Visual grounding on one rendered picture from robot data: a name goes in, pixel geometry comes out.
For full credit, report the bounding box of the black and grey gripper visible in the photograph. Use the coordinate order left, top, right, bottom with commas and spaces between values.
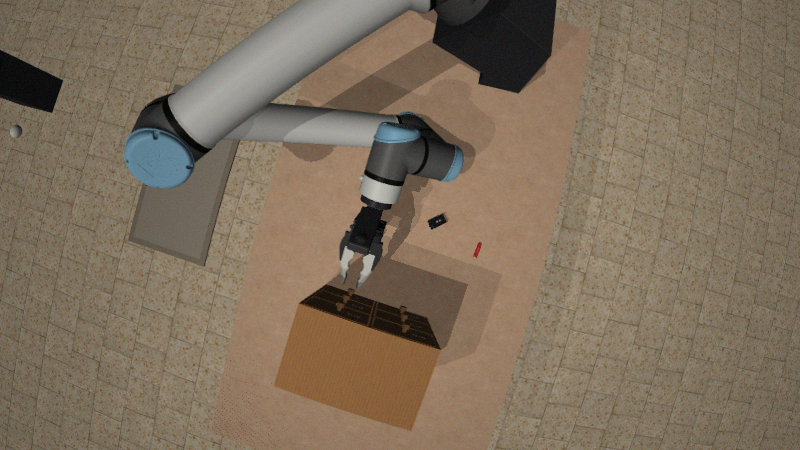
339, 195, 392, 289

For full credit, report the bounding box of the brown wooden chest of drawers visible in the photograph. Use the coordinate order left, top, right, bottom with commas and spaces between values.
274, 284, 441, 431

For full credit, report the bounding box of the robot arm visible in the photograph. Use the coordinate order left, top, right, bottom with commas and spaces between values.
124, 0, 489, 204

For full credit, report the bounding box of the dark brown wooden drawer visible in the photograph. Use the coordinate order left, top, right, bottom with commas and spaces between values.
372, 318, 436, 348
377, 302, 427, 325
304, 297, 370, 326
323, 286, 374, 307
375, 309, 431, 335
314, 291, 372, 315

